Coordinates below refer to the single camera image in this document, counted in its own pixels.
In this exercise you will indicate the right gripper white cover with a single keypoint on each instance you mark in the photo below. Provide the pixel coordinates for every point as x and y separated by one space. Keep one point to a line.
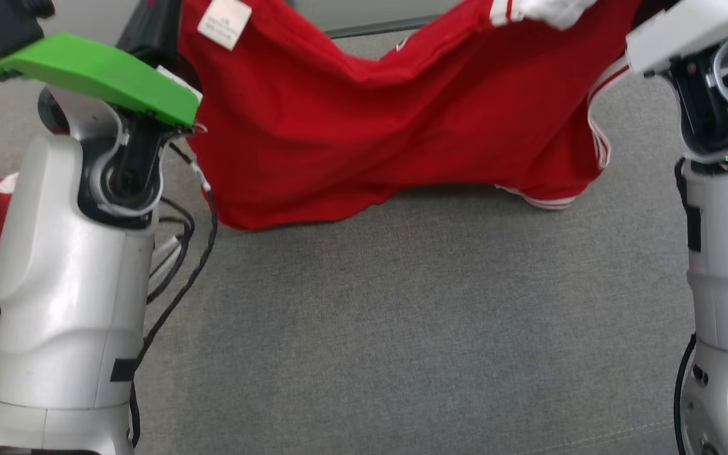
699 28

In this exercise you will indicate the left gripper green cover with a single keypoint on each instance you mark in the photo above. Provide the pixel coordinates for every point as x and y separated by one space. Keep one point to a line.
98 76

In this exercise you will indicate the red shirt white stripes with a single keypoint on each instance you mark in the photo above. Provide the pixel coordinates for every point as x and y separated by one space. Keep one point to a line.
402 114

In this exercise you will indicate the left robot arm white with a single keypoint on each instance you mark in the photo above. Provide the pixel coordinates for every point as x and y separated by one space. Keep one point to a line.
67 284

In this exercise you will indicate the dark partition bottom rail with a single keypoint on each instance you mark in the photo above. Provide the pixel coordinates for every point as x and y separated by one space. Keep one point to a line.
389 27

